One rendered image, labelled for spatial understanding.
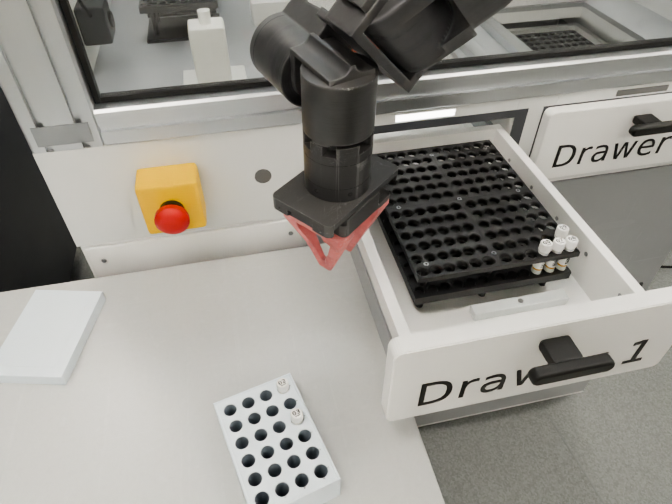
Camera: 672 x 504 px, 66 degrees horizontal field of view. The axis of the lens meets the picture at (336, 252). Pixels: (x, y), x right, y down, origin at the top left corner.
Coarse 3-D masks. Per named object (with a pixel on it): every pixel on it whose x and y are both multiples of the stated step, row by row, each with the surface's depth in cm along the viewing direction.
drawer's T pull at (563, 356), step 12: (564, 336) 45; (540, 348) 44; (552, 348) 44; (564, 348) 44; (576, 348) 44; (552, 360) 43; (564, 360) 43; (576, 360) 43; (588, 360) 43; (600, 360) 43; (612, 360) 43; (528, 372) 42; (540, 372) 42; (552, 372) 42; (564, 372) 42; (576, 372) 42; (588, 372) 43; (600, 372) 43; (540, 384) 42
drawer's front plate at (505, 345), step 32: (512, 320) 44; (544, 320) 44; (576, 320) 44; (608, 320) 45; (640, 320) 46; (416, 352) 41; (448, 352) 43; (480, 352) 44; (512, 352) 45; (640, 352) 50; (384, 384) 47; (416, 384) 45; (480, 384) 48; (512, 384) 49; (544, 384) 50
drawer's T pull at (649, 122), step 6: (642, 114) 72; (648, 114) 72; (636, 120) 71; (642, 120) 71; (648, 120) 70; (654, 120) 70; (660, 120) 71; (636, 126) 69; (642, 126) 69; (648, 126) 69; (654, 126) 69; (660, 126) 69; (666, 126) 70; (630, 132) 70; (636, 132) 69; (642, 132) 69; (648, 132) 70; (654, 132) 70; (660, 132) 70; (666, 132) 70
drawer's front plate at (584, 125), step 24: (648, 96) 72; (552, 120) 69; (576, 120) 70; (600, 120) 71; (624, 120) 72; (552, 144) 72; (576, 144) 73; (600, 144) 74; (648, 144) 76; (552, 168) 75; (576, 168) 76; (600, 168) 77
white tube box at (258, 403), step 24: (264, 384) 54; (216, 408) 52; (240, 408) 52; (264, 408) 52; (288, 408) 54; (240, 432) 50; (264, 432) 51; (288, 432) 50; (312, 432) 50; (240, 456) 48; (264, 456) 50; (288, 456) 48; (312, 456) 51; (240, 480) 47; (264, 480) 47; (288, 480) 47; (312, 480) 47; (336, 480) 47
